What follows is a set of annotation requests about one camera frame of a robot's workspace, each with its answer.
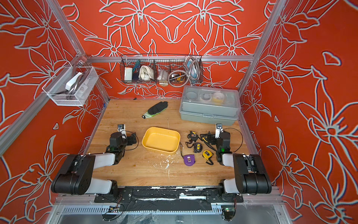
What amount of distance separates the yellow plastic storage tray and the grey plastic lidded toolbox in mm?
160

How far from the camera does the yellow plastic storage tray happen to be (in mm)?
920

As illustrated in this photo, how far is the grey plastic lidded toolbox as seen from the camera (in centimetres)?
92
